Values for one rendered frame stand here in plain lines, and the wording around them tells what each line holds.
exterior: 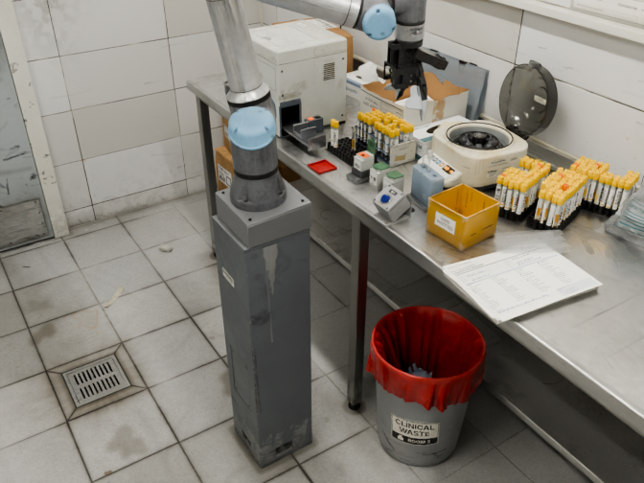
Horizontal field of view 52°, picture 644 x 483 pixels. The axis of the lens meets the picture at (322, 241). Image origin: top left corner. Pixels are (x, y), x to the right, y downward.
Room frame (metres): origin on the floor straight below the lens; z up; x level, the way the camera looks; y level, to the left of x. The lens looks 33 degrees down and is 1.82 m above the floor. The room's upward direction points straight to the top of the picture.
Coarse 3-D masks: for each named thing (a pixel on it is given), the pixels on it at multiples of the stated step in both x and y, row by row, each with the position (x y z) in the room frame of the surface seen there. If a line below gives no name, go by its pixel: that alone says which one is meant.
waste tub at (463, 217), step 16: (448, 192) 1.54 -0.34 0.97; (464, 192) 1.56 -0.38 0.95; (480, 192) 1.52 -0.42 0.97; (432, 208) 1.48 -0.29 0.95; (448, 208) 1.44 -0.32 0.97; (464, 208) 1.56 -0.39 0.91; (480, 208) 1.51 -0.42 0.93; (496, 208) 1.46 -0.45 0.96; (432, 224) 1.48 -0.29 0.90; (448, 224) 1.43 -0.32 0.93; (464, 224) 1.39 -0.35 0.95; (480, 224) 1.43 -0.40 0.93; (448, 240) 1.43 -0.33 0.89; (464, 240) 1.39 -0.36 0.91; (480, 240) 1.43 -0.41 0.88
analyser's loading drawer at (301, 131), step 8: (288, 128) 2.07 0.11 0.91; (296, 128) 2.03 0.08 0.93; (304, 128) 2.05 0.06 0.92; (312, 128) 2.01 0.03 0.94; (296, 136) 2.01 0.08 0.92; (304, 136) 1.99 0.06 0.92; (312, 136) 2.01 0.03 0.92; (320, 136) 1.96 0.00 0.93; (304, 144) 1.97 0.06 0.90; (312, 144) 1.95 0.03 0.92; (320, 144) 1.96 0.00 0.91
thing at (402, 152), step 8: (360, 128) 2.00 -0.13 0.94; (400, 144) 1.88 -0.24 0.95; (408, 144) 1.90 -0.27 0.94; (384, 152) 1.89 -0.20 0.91; (392, 152) 1.86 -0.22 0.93; (400, 152) 1.88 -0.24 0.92; (408, 152) 1.90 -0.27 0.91; (384, 160) 1.89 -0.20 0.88; (392, 160) 1.86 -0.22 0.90; (400, 160) 1.88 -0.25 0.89; (408, 160) 1.90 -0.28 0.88
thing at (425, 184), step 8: (416, 168) 1.66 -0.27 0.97; (424, 168) 1.66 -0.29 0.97; (416, 176) 1.66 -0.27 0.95; (424, 176) 1.62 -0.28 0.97; (432, 176) 1.61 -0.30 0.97; (440, 176) 1.61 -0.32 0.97; (416, 184) 1.65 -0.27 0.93; (424, 184) 1.62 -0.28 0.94; (432, 184) 1.59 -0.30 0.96; (440, 184) 1.60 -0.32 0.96; (416, 192) 1.65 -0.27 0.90; (424, 192) 1.62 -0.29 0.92; (432, 192) 1.59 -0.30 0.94; (440, 192) 1.60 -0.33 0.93; (416, 200) 1.63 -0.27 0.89; (424, 200) 1.61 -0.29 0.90; (424, 208) 1.59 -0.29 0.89
